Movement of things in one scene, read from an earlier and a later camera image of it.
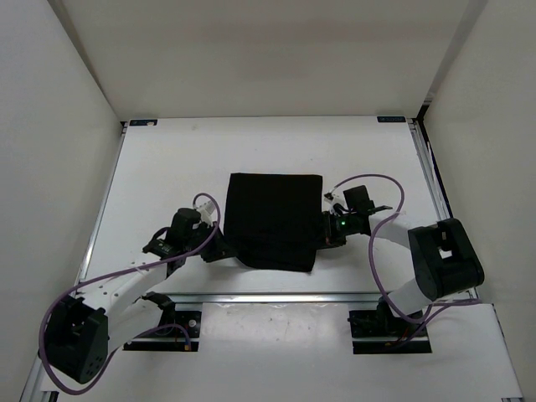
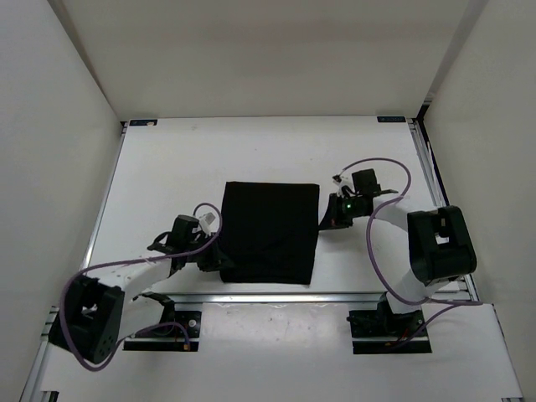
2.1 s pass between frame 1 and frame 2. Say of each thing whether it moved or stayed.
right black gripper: moved
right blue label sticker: stayed
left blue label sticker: stayed
